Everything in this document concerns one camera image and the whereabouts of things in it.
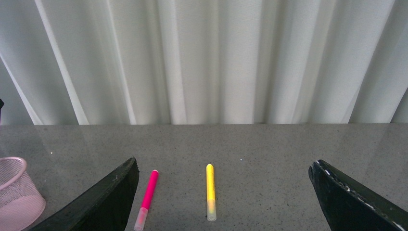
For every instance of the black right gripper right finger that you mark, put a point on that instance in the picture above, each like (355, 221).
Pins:
(350, 206)

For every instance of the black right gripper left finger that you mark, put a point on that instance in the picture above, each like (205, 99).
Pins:
(103, 207)

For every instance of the pink marker pen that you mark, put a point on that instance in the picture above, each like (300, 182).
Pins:
(146, 203)

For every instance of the pink mesh pen cup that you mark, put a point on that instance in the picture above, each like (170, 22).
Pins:
(20, 201)

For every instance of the yellow marker pen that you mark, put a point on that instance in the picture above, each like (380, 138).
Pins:
(210, 192)

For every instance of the white pleated curtain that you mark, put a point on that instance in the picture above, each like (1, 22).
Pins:
(94, 62)

